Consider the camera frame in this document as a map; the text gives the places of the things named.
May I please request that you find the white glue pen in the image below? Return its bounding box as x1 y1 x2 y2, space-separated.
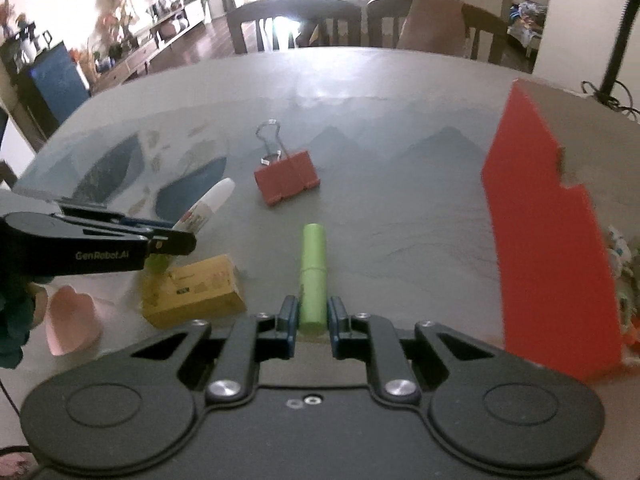
172 178 235 234

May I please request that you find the green cylindrical tube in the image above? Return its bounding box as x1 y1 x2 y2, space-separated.
299 223 328 338

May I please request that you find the yellow cardboard box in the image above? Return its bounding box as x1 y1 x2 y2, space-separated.
141 255 246 328

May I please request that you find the pink heart-shaped dish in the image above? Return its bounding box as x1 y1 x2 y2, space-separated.
44 285 102 356

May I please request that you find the red binder clip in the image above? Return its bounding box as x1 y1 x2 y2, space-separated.
254 119 320 207

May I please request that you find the white tv cabinet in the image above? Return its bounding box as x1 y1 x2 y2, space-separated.
90 0 207 94

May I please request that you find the patterned table mat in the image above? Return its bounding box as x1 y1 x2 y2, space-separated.
18 98 500 328

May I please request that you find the red white storage box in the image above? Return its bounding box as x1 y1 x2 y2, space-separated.
482 79 639 379

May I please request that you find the wooden dining chair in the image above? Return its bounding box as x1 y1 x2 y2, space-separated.
226 0 361 54

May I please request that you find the wooden chair with pink cloth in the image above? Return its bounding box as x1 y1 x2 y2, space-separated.
366 0 508 65

